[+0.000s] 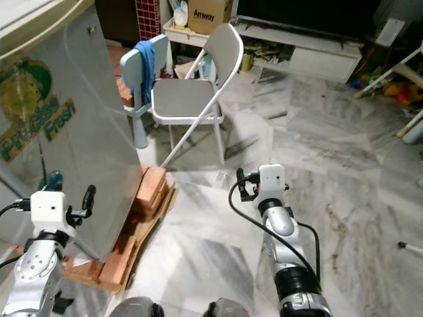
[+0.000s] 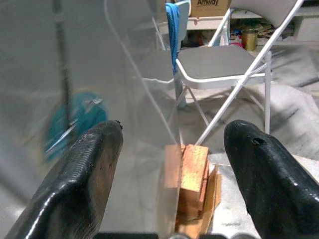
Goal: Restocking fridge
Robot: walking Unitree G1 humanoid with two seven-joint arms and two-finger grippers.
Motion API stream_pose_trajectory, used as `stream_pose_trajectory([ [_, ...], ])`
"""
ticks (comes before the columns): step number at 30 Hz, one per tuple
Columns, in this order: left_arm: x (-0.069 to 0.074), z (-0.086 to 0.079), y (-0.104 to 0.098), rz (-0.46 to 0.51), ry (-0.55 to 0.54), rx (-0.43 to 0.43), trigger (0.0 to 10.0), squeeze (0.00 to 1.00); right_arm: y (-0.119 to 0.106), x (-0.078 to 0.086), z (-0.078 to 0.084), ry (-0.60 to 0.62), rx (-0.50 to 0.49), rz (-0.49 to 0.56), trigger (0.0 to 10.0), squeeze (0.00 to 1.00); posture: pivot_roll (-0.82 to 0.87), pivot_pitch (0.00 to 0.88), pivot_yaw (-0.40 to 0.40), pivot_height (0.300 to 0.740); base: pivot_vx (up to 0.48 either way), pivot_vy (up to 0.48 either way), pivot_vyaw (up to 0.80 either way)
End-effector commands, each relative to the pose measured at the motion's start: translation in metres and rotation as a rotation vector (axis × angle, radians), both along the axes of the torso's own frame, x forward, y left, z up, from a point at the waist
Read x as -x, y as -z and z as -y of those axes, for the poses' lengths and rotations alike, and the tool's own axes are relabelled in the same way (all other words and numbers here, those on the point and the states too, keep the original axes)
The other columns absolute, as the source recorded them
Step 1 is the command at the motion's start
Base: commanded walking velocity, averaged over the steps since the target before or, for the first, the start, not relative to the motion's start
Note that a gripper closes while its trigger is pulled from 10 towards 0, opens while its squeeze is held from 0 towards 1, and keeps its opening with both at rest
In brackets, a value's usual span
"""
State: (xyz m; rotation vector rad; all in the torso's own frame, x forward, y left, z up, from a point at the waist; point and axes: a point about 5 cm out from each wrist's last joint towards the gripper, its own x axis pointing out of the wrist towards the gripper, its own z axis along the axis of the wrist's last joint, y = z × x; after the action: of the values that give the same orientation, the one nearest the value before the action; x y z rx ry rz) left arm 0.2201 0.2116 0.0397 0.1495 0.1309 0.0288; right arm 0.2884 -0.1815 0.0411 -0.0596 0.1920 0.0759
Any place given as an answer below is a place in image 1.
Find silver fridge with green sticker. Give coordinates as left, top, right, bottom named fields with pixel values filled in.
left=0, top=0, right=147, bottom=261

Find orange brick stack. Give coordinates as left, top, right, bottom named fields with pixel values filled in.
left=65, top=164, right=168, bottom=289

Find brown cardboard sheet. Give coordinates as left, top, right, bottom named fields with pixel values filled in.
left=120, top=185, right=178, bottom=293

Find grey white folding chair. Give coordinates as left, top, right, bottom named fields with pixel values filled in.
left=150, top=22, right=246, bottom=167

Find grey robot left leg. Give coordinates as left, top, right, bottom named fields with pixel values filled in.
left=109, top=296, right=161, bottom=317

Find grey robot leg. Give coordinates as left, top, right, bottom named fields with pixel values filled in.
left=204, top=298, right=247, bottom=317
left=109, top=296, right=161, bottom=317

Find grey robot right leg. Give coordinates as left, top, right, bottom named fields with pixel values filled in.
left=204, top=298, right=247, bottom=317

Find light blue plastic chair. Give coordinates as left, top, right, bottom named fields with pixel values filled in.
left=120, top=34, right=170, bottom=150

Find white television cabinet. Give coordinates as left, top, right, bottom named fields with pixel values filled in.
left=164, top=18, right=364, bottom=85

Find blue towel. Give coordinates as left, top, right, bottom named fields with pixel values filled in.
left=135, top=39, right=157, bottom=108

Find brown Amway cardboard box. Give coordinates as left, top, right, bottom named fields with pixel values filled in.
left=187, top=0, right=234, bottom=34

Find white pole with black tip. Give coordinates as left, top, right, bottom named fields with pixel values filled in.
left=397, top=242, right=423, bottom=256

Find black television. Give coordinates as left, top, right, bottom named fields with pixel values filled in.
left=237, top=0, right=381, bottom=42

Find colourful toys pile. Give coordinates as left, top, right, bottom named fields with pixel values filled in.
left=349, top=73, right=423, bottom=106

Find white rack leg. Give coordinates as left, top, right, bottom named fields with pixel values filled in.
left=354, top=45, right=423, bottom=100

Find red mosaic tile pillar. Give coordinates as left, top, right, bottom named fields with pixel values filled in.
left=135, top=0, right=163, bottom=40

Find grey white box device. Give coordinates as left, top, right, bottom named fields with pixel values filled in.
left=373, top=17, right=408, bottom=48

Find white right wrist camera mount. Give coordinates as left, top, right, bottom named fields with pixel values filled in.
left=258, top=163, right=287, bottom=203

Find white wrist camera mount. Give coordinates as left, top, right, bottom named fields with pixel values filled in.
left=30, top=191, right=69, bottom=237
left=258, top=163, right=287, bottom=203

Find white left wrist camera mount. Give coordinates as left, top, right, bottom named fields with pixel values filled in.
left=30, top=191, right=69, bottom=237

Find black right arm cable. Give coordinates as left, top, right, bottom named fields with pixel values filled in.
left=228, top=176, right=322, bottom=282

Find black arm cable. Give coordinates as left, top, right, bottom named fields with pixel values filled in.
left=0, top=200, right=35, bottom=217
left=228, top=176, right=322, bottom=282

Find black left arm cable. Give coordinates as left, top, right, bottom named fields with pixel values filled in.
left=0, top=200, right=35, bottom=217

